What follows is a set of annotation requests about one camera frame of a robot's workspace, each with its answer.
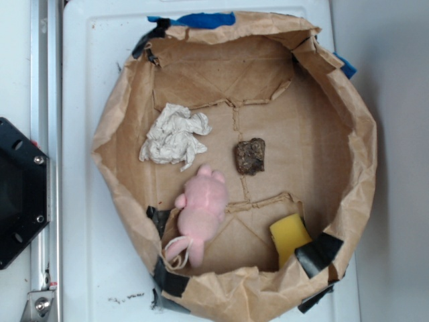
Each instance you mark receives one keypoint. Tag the dark brown rock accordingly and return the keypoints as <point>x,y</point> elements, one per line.
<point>250,156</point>

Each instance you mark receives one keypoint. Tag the pink plush toy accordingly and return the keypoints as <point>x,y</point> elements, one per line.
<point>202,210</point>

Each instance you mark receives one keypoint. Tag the crumpled white paper towel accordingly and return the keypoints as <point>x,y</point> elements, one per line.
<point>170,139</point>

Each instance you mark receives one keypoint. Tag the brown paper bag bin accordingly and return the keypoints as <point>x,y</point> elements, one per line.
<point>264,76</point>

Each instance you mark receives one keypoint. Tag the yellow sponge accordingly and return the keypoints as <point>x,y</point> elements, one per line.
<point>288,234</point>

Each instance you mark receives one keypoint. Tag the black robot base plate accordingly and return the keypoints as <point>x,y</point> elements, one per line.
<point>24,192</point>

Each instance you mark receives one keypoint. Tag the aluminium extrusion rail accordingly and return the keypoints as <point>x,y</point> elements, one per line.
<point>46,130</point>

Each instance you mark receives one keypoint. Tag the metal corner bracket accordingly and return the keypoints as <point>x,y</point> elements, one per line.
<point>38,306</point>

